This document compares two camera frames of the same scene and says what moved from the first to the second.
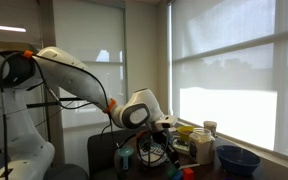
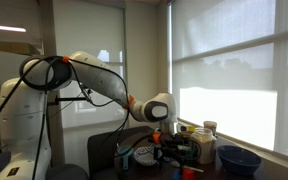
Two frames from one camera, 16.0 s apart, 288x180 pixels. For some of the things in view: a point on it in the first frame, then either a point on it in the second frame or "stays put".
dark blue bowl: [238, 160] stays put
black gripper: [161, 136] -> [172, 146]
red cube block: [188, 174] stays put
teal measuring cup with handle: [125, 151] stays put
